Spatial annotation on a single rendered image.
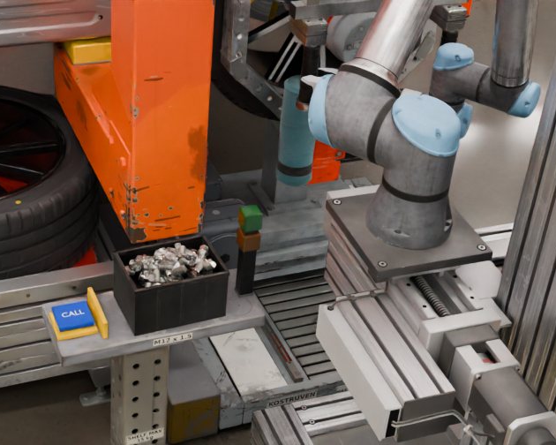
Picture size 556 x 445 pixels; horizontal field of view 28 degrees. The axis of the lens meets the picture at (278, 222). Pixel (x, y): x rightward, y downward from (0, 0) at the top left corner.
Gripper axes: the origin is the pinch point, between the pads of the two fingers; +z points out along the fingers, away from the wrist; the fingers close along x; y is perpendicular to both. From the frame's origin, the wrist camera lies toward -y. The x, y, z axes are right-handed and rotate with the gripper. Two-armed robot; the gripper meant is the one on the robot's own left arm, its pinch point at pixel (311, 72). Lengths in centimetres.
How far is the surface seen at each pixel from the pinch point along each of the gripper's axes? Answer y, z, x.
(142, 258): 27, 17, -44
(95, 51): 12, 56, 6
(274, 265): 70, 11, 22
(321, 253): 69, 1, 31
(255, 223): 19.1, -2.1, -32.1
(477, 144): 83, -20, 138
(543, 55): 82, -28, 224
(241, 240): 23.6, 0.3, -33.0
